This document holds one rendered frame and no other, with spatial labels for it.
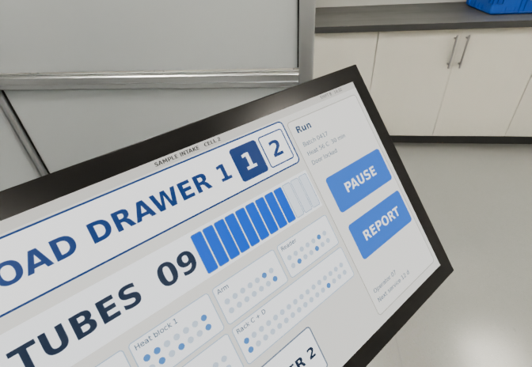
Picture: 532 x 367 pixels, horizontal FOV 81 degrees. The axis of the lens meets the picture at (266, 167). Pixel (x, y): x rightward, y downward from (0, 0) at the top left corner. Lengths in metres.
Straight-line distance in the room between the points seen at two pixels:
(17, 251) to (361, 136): 0.36
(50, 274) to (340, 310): 0.27
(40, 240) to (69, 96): 0.95
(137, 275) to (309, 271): 0.17
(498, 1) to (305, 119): 2.30
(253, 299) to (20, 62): 1.09
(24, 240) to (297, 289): 0.24
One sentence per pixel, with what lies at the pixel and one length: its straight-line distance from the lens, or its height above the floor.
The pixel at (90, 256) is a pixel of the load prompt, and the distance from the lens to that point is 0.29.
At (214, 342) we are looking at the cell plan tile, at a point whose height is 1.06.
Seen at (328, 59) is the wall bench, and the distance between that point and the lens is 2.28.
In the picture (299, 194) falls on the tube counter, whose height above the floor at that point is 1.11.
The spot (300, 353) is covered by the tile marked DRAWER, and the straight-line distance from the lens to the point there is 0.36.
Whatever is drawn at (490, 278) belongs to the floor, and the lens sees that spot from 1.89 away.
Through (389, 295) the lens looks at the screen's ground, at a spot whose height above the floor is 0.99.
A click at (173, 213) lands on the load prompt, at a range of 0.29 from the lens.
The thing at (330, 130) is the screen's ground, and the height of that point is 1.15.
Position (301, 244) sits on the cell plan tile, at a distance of 0.34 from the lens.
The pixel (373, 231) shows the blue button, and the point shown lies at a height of 1.05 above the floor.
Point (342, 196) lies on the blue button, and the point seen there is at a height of 1.09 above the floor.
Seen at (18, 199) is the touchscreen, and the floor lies 1.19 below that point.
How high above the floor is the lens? 1.33
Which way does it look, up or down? 35 degrees down
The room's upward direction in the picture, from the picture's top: 4 degrees counter-clockwise
